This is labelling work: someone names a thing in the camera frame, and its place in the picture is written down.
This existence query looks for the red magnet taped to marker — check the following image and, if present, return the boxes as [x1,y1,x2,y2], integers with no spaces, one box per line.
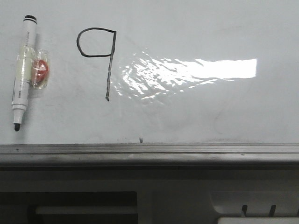
[31,49,50,90]

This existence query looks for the white whiteboard marker pen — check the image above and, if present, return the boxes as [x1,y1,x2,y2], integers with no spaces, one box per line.
[12,15,37,132]

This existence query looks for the grey aluminium whiteboard tray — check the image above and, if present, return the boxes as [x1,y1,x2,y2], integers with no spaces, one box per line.
[0,143,299,168]

